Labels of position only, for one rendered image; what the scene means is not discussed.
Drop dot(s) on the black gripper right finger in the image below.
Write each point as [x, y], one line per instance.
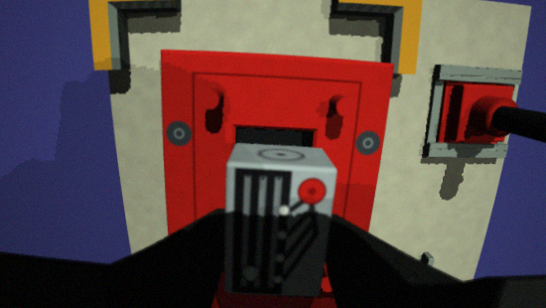
[364, 271]

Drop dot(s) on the grey block with slot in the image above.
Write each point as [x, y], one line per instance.
[278, 208]

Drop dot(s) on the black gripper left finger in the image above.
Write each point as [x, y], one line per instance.
[181, 270]

